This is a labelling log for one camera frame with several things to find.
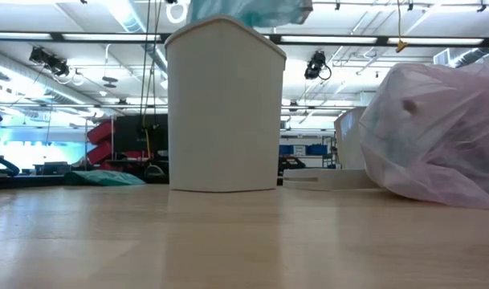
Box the white plastic trash bin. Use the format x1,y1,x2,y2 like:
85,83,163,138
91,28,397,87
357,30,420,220
165,14,287,193

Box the white swing bin lid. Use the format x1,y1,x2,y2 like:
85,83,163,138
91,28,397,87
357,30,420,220
282,106,380,190

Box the blue plastic bag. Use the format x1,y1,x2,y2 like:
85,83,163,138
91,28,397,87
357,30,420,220
186,0,314,28

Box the pink trash bag blue rim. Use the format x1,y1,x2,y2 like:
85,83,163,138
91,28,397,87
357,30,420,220
358,62,489,210

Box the black monitor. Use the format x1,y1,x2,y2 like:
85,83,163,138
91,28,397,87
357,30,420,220
113,113,169,154

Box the red stacked crates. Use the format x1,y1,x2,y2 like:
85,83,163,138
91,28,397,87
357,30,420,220
86,120,117,172

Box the yellow hanging tag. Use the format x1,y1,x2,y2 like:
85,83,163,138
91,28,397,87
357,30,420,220
394,0,408,54

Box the black ceiling camera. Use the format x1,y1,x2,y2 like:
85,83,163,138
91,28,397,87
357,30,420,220
304,50,332,81
28,47,71,78

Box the hanging black cords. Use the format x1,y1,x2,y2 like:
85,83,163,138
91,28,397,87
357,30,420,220
138,0,165,129

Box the white hanging ring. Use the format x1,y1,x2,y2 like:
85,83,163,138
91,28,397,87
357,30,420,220
165,2,189,25

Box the black cable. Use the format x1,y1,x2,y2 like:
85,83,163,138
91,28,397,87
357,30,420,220
0,153,20,177

